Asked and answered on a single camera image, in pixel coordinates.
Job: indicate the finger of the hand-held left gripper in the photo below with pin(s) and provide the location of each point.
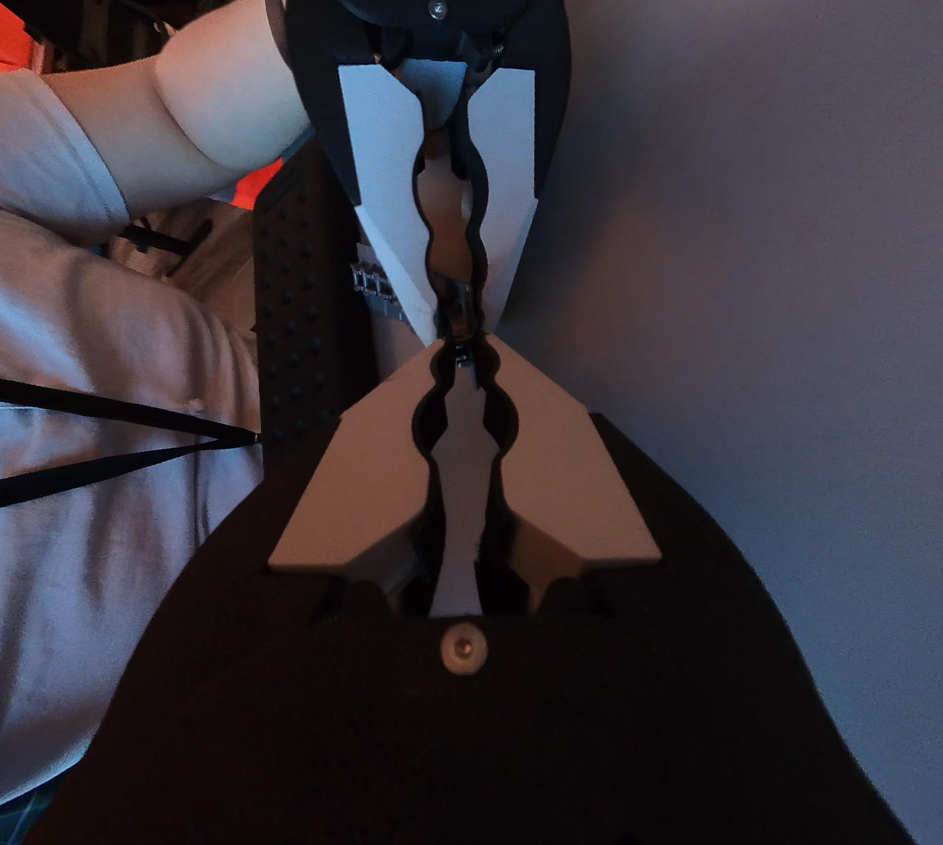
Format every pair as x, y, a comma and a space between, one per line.
383, 145
512, 145

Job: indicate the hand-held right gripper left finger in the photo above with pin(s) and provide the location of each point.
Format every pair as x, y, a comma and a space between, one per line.
361, 491

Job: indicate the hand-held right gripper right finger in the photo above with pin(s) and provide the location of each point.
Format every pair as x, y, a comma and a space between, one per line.
574, 491

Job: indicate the small black track link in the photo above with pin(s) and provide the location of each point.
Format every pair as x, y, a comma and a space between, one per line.
465, 362

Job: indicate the grey desk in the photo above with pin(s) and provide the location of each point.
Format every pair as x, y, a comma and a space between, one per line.
737, 270

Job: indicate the orange object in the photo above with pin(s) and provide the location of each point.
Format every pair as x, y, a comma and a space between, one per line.
254, 186

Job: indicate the black perforated panel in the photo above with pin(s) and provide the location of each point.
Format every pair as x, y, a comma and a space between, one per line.
295, 344

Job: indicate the person's light shirt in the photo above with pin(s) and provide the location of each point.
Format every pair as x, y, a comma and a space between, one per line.
110, 565

